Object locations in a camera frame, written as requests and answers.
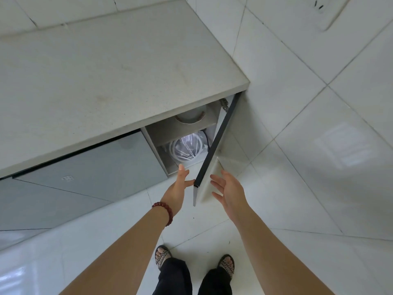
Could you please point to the person's left hand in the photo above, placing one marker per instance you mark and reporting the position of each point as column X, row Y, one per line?
column 176, row 193

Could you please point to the person's right hand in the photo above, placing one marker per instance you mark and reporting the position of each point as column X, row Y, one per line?
column 233, row 199

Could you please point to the black-framed grey cabinet door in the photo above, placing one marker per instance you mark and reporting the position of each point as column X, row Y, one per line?
column 215, row 141

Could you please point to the white plate red pattern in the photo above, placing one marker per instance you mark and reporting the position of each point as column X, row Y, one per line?
column 190, row 119

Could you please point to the person's left forearm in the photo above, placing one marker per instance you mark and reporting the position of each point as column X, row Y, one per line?
column 122, row 258

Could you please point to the person's right forearm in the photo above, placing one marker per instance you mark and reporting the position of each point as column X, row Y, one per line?
column 276, row 264

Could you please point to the grey cabinet shelf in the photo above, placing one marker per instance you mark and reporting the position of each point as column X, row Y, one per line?
column 184, row 129

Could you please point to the person's left black sandal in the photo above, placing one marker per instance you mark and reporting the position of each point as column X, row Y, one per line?
column 162, row 258

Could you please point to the person's black sandal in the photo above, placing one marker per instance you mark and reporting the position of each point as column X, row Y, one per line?
column 227, row 265
column 162, row 258

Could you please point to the person's right black sandal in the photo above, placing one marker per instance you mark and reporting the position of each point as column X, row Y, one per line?
column 227, row 265

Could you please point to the person's black trousers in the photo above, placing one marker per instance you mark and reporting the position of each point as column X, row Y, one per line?
column 173, row 279

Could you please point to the plain grey cabinet door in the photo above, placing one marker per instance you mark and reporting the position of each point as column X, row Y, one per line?
column 37, row 205
column 92, row 168

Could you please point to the metal cabinet hinge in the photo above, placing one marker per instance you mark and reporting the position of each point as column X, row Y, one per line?
column 224, row 105

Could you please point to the white wall socket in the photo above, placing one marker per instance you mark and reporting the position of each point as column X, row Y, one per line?
column 328, row 12

